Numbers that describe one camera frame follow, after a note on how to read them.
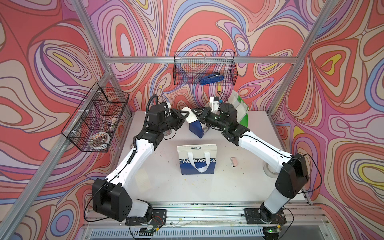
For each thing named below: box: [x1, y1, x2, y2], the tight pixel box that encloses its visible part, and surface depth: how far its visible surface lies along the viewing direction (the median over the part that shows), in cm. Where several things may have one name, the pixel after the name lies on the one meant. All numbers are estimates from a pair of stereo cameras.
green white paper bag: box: [228, 89, 250, 128], surface depth 95 cm
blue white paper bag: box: [180, 106, 211, 139], surface depth 74 cm
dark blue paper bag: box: [177, 144, 218, 175], surface depth 75 cm
